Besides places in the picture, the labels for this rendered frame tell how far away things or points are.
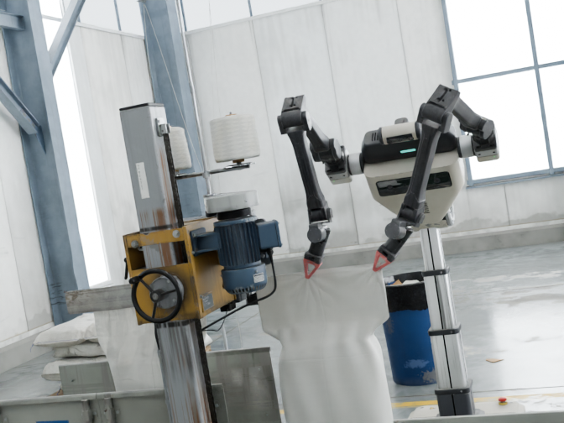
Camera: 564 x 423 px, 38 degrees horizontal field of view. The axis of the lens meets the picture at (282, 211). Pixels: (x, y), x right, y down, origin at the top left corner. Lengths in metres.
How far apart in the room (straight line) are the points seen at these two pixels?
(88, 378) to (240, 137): 1.57
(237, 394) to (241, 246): 1.06
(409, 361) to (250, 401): 1.85
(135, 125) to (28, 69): 6.34
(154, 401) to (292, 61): 8.67
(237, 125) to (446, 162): 0.89
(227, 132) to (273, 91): 8.68
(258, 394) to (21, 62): 6.17
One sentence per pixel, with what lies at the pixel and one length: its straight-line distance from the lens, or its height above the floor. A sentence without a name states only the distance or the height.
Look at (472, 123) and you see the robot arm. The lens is 3.09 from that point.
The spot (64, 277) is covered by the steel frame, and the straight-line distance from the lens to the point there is 9.04.
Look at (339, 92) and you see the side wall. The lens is 11.28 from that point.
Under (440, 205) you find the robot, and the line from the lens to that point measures 3.43.
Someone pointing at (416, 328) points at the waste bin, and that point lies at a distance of 5.23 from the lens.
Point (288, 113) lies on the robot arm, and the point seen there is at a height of 1.66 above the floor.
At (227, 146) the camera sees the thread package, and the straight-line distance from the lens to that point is 2.88.
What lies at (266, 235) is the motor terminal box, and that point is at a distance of 2.78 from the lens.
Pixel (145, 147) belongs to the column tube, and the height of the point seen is 1.62.
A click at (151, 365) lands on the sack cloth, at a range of 3.32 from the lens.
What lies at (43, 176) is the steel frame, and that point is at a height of 1.79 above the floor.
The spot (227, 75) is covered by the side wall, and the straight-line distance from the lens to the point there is 11.79.
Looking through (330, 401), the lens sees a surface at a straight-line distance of 3.11.
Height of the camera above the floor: 1.48
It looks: 3 degrees down
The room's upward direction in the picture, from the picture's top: 9 degrees counter-clockwise
